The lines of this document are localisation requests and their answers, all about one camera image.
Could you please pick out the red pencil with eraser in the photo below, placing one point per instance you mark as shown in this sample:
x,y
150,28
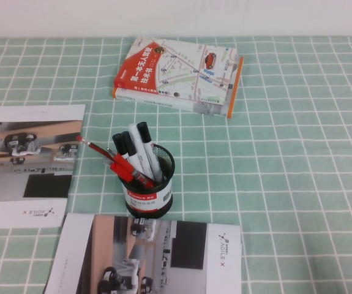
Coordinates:
x,y
97,148

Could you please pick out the black mesh pen holder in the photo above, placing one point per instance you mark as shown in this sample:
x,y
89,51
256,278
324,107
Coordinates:
x,y
151,202

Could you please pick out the white marker black cap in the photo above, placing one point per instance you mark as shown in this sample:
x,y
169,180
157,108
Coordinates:
x,y
147,150
117,141
127,145

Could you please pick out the white marker grey end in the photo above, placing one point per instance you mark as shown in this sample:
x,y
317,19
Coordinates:
x,y
138,147

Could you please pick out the orange spine book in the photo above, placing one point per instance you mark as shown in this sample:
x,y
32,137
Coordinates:
x,y
212,110

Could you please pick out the AgileX printed brochure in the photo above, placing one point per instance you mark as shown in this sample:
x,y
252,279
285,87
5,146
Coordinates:
x,y
41,183
194,245

